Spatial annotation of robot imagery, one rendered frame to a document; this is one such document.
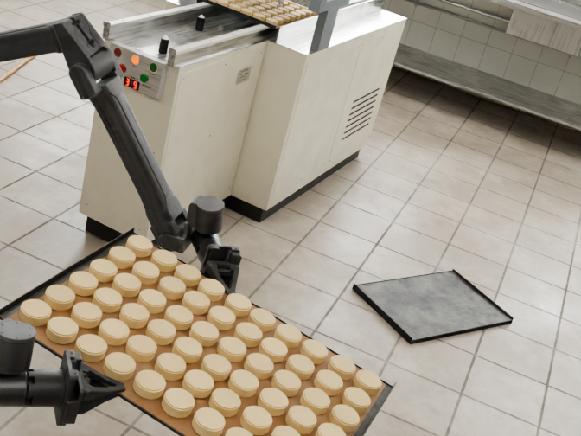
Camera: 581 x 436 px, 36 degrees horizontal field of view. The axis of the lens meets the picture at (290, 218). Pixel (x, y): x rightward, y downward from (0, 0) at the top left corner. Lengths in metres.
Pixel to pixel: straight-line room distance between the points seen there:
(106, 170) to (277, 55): 0.89
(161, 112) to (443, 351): 1.45
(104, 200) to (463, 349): 1.57
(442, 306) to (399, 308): 0.22
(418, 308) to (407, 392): 0.59
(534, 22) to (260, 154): 2.80
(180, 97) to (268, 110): 0.68
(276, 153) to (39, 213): 1.05
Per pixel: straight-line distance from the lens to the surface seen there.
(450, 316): 3.86
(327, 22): 3.88
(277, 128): 3.93
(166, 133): 3.38
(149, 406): 1.45
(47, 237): 3.71
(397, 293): 3.88
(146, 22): 3.58
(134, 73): 3.36
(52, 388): 1.40
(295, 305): 3.60
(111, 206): 3.63
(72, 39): 1.77
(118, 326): 1.54
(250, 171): 4.05
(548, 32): 6.28
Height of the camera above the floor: 1.89
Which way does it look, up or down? 26 degrees down
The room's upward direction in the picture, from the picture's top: 15 degrees clockwise
